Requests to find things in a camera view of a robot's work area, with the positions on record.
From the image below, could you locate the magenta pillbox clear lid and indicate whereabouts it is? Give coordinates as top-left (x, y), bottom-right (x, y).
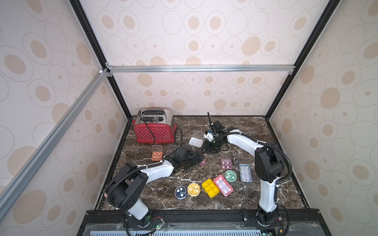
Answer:
top-left (221, 159), bottom-right (233, 170)

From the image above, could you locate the small clear grey pillbox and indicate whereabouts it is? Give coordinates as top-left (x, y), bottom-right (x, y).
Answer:
top-left (232, 152), bottom-right (240, 166)

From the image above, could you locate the orange square pillbox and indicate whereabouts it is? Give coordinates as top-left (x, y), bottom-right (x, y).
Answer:
top-left (151, 145), bottom-right (163, 162)

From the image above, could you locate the yellow round pillbox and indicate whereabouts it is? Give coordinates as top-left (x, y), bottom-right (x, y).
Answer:
top-left (187, 183), bottom-right (200, 197)

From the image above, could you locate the green round pillbox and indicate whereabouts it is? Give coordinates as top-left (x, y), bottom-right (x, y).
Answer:
top-left (224, 170), bottom-right (238, 183)

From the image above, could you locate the dark blue round pillbox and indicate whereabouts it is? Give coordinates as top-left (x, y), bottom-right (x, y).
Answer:
top-left (174, 186), bottom-right (187, 200)

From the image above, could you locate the yellow lidded rectangular pillbox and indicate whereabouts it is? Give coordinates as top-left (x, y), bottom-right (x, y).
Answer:
top-left (201, 179), bottom-right (220, 198)

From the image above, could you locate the light blue rectangular pillbox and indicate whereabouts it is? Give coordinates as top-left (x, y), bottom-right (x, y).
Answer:
top-left (239, 164), bottom-right (253, 183)

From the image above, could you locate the red rectangular pillbox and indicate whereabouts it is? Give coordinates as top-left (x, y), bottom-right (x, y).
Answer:
top-left (213, 175), bottom-right (234, 197)

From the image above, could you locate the white six-cell pillbox clear lid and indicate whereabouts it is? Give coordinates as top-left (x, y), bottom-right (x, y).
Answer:
top-left (166, 144), bottom-right (177, 155)

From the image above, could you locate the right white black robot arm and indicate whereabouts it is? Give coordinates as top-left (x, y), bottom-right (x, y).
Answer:
top-left (201, 113), bottom-right (292, 226)

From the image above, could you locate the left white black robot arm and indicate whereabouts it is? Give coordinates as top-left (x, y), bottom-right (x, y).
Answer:
top-left (105, 127), bottom-right (204, 220)

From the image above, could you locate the red and silver toaster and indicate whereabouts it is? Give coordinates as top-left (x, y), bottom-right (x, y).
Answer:
top-left (133, 108), bottom-right (176, 145)

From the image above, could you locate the black toaster power cord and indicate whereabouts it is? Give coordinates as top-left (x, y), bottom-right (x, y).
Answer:
top-left (142, 116), bottom-right (156, 145)

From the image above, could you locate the rear aluminium frame rail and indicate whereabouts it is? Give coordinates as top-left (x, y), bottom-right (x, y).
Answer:
top-left (100, 65), bottom-right (295, 74)

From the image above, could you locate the aluminium frame rail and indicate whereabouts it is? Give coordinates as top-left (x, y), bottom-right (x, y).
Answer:
top-left (1, 68), bottom-right (109, 221)
top-left (100, 65), bottom-right (295, 74)

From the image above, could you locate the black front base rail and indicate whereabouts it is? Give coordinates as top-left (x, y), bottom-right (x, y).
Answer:
top-left (78, 209), bottom-right (331, 236)

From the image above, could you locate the left aluminium frame rail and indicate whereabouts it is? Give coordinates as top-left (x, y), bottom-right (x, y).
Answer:
top-left (1, 68), bottom-right (109, 221)

